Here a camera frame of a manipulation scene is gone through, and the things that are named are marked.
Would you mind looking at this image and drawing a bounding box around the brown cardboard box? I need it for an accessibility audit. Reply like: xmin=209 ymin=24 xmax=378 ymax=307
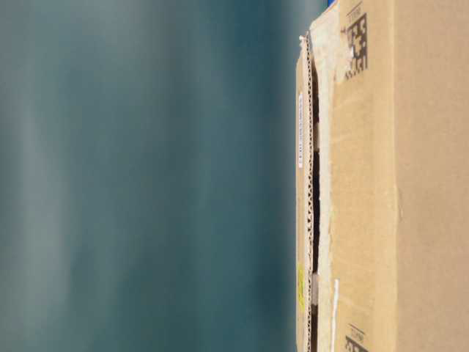
xmin=295 ymin=1 xmax=468 ymax=351

